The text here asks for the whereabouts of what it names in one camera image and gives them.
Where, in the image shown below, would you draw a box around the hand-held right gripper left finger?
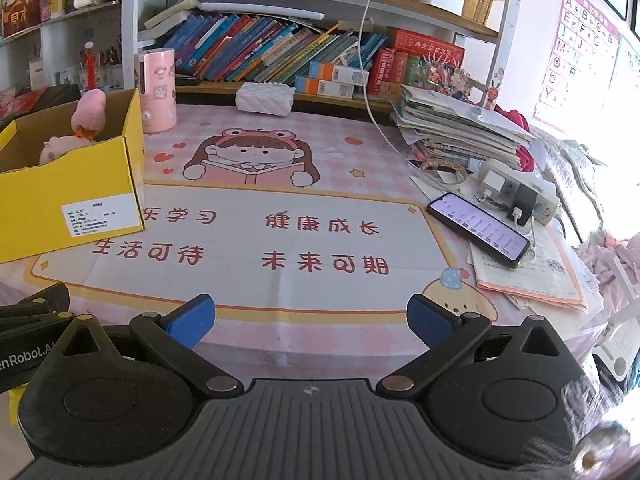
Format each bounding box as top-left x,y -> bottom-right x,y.
50,294 -> 246,395

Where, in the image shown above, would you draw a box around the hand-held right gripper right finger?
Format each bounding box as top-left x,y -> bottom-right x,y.
376,294 -> 576,395

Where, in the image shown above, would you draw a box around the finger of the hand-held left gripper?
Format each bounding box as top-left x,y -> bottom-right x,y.
0,282 -> 72,333

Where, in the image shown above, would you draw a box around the yellow cardboard box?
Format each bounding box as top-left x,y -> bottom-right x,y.
0,87 -> 147,265

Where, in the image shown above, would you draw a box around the pink plush pig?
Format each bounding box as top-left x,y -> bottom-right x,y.
39,135 -> 98,167

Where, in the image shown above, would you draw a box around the pink plush toy orange trim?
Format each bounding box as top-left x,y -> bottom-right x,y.
70,91 -> 108,142

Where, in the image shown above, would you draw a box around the black smartphone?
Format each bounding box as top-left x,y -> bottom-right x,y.
426,191 -> 531,268

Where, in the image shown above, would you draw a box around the worksheets with orange edge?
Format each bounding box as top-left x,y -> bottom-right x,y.
467,220 -> 591,311

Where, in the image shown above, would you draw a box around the black charger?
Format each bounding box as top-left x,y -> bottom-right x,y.
512,185 -> 538,223

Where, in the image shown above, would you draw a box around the white power strip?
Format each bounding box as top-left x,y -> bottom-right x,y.
477,159 -> 560,226

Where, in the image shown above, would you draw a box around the stack of papers and booklets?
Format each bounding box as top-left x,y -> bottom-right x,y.
390,85 -> 536,171

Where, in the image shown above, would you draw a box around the magenta cloth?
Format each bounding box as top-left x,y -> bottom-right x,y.
500,107 -> 541,173

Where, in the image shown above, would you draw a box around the grey knit blanket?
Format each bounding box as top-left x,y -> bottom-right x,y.
530,125 -> 640,261

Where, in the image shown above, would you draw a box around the pink cartoon cylindrical container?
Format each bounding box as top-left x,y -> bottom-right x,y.
134,48 -> 178,134

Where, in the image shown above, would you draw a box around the colourful paper ornament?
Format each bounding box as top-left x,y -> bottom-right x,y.
420,57 -> 473,98

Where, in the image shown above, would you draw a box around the red boxed book set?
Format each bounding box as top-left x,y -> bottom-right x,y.
375,29 -> 466,96

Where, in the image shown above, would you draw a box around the row of colourful books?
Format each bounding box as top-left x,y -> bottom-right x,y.
162,12 -> 388,86

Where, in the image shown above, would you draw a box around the fortune god paper lantern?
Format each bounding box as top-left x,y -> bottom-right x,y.
0,0 -> 43,38

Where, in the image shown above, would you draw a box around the thick beige lying book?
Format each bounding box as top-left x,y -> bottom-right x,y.
145,0 -> 201,31

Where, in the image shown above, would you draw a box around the white light bar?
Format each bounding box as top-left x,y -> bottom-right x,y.
200,2 -> 326,28

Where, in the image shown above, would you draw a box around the white charger with cable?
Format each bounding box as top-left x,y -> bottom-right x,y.
482,170 -> 506,201

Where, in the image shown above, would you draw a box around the white cable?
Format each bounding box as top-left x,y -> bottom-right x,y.
357,0 -> 501,201

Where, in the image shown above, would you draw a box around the white quilted pearl-handle purse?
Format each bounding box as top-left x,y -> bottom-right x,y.
235,81 -> 296,117

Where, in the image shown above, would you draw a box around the white frame wooden bookshelf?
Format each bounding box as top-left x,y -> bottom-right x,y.
120,0 -> 531,116

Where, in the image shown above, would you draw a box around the alphabet wall poster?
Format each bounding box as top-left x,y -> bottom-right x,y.
532,0 -> 623,126

